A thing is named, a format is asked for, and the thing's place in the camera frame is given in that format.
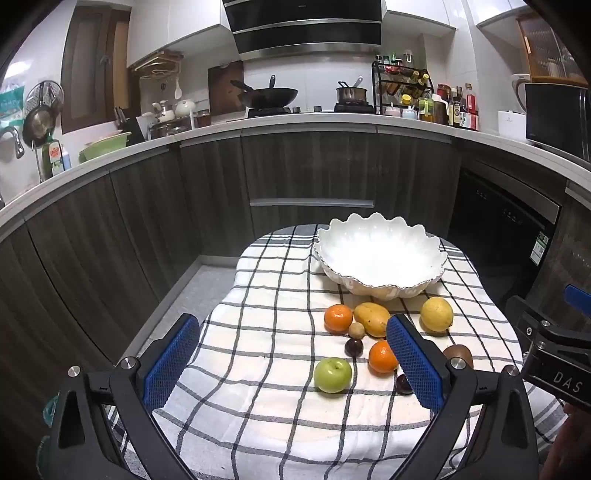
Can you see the dark wood framed window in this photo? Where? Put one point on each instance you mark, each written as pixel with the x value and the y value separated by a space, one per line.
pixel 92 69

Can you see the white hanging spoon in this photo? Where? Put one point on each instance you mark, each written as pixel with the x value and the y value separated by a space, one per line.
pixel 178 90

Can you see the black gas hob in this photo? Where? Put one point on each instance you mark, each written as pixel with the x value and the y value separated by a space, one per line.
pixel 277 111

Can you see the dark purple plum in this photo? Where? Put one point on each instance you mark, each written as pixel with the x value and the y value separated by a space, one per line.
pixel 402 384
pixel 354 347

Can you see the teal printed bag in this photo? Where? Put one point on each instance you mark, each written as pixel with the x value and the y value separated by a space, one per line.
pixel 11 104

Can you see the green label sticker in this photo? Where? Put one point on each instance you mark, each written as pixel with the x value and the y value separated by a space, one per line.
pixel 540 249

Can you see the black wok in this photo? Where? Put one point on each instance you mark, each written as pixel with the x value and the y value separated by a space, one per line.
pixel 272 96

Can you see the small round brown fruit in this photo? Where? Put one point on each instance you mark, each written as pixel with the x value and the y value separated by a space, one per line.
pixel 356 330

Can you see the black and white checked cloth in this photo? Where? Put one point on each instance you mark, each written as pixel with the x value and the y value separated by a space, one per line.
pixel 258 369

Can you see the white scalloped ceramic bowl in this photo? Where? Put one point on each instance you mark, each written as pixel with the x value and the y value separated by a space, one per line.
pixel 378 258

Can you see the dark red jar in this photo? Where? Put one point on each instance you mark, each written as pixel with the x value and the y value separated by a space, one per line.
pixel 203 119

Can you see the black range hood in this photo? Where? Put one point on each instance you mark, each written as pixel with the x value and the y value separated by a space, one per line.
pixel 304 32

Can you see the wooden hanging rack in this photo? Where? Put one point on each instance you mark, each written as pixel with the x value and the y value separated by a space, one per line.
pixel 157 62

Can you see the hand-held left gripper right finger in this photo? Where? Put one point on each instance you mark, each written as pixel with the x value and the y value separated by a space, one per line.
pixel 415 364

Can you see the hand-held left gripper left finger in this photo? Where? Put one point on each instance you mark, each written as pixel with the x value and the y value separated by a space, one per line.
pixel 173 360

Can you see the white electric kettle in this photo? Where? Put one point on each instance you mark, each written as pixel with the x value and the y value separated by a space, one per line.
pixel 519 92

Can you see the black microwave oven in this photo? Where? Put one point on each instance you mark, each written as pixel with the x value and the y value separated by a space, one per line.
pixel 554 115

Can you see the white teapot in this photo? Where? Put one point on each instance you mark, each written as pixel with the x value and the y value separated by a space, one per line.
pixel 184 108

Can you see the blue bottle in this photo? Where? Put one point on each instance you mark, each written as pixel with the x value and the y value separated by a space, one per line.
pixel 66 159

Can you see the teal object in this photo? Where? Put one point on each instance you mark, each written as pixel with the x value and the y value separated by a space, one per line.
pixel 47 410

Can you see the green apple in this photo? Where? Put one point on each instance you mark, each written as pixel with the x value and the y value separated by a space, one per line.
pixel 332 376

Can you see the steel cooking pot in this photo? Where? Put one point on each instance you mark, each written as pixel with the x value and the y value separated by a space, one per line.
pixel 352 94

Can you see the white cups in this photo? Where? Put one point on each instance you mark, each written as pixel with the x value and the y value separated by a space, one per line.
pixel 162 110

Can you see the yellow lemon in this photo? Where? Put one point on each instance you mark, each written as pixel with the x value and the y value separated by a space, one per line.
pixel 436 314

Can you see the hanging steel pan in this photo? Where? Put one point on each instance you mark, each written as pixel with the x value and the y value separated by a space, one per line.
pixel 39 117

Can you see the brown kiwi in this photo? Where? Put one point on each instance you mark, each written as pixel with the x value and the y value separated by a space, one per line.
pixel 459 354

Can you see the steel faucet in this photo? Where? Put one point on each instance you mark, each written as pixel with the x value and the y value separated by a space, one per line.
pixel 14 138

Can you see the yellow mango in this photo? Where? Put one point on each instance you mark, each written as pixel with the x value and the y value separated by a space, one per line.
pixel 369 318

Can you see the wooden glass door cabinet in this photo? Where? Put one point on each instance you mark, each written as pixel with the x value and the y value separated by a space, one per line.
pixel 545 50

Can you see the green plastic basin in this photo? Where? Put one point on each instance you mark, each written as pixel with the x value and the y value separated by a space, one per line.
pixel 104 147

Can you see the small white box appliance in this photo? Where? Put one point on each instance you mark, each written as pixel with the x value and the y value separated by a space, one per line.
pixel 512 124

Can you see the person's right forearm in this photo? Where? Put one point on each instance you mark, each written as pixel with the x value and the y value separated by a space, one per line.
pixel 570 443

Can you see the orange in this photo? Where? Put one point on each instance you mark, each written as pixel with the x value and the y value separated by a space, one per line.
pixel 338 319
pixel 382 356

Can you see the wooden cutting board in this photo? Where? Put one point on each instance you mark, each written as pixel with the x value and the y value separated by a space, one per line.
pixel 221 87

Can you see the white wall cabinet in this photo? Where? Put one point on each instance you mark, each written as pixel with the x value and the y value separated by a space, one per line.
pixel 429 11
pixel 184 23

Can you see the black built-in dishwasher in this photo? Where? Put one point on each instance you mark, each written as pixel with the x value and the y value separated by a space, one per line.
pixel 498 221

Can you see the green dish soap bottle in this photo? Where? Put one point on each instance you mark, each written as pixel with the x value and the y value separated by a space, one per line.
pixel 53 157

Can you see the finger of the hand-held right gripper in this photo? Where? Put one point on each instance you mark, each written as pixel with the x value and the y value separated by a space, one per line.
pixel 524 311
pixel 577 299

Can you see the blue lidded jar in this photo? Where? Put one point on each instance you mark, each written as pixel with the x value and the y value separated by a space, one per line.
pixel 409 113

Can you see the steel pot with lid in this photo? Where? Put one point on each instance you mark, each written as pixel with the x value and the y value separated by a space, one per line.
pixel 168 128

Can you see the pink lidded jar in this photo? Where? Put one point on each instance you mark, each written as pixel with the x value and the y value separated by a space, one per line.
pixel 392 111

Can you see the group of condiment bottles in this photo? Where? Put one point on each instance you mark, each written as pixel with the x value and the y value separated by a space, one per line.
pixel 455 108

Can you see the black knife block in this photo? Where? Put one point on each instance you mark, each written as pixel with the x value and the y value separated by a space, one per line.
pixel 131 129

